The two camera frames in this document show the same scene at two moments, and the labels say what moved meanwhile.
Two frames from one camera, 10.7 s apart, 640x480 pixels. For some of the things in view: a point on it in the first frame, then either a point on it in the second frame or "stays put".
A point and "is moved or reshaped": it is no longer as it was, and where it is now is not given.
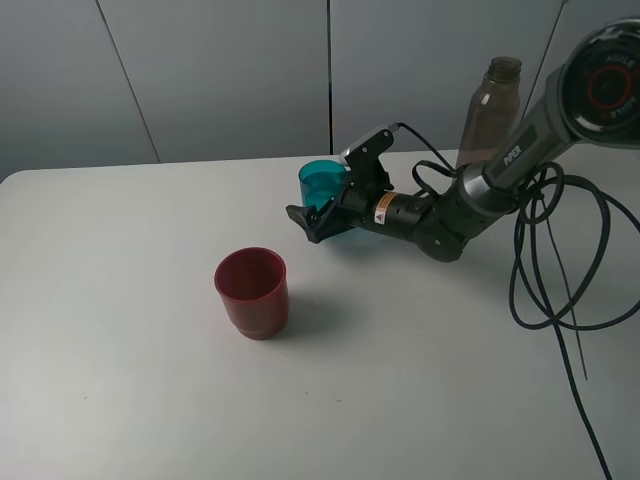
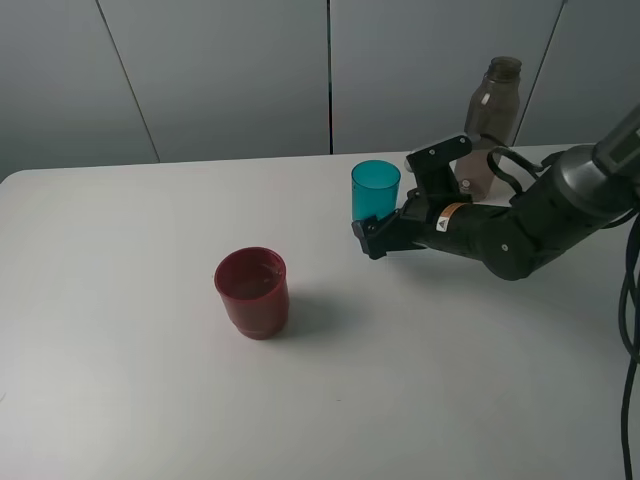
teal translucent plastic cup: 322,180 is moved or reshaped
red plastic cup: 253,283 stays put
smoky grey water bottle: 493,113 stays put
